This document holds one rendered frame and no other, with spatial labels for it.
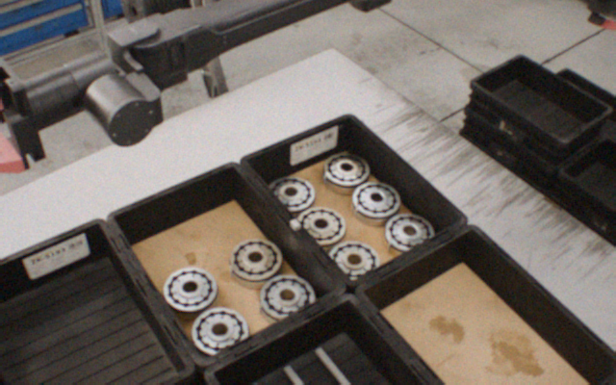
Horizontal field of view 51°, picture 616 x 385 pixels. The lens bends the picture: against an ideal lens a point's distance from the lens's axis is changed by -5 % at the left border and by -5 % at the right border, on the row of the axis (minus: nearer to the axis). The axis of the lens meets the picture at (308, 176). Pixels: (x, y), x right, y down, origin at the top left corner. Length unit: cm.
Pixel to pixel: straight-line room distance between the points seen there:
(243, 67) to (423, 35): 99
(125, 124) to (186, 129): 117
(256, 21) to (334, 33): 275
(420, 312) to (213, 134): 81
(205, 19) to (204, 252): 68
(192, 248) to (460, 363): 57
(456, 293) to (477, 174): 52
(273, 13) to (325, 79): 120
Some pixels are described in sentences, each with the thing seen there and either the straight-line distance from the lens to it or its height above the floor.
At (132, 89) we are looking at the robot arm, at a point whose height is 147.
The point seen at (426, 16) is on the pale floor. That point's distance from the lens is 383.
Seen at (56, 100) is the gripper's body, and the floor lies 146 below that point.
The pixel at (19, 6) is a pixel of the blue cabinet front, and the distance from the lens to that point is 297.
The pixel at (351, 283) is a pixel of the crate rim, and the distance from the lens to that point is 121.
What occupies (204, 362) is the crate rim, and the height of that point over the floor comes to 93.
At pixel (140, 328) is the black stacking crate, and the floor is 83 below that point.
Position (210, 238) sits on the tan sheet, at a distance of 141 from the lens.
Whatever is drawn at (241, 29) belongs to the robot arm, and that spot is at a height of 146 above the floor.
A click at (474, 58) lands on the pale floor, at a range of 355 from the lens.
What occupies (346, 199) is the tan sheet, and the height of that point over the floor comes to 83.
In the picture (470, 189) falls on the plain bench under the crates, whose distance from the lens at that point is 175.
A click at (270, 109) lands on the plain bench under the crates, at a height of 70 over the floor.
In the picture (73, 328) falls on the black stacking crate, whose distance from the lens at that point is 133.
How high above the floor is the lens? 189
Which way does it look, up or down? 44 degrees down
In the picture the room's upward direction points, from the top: 3 degrees clockwise
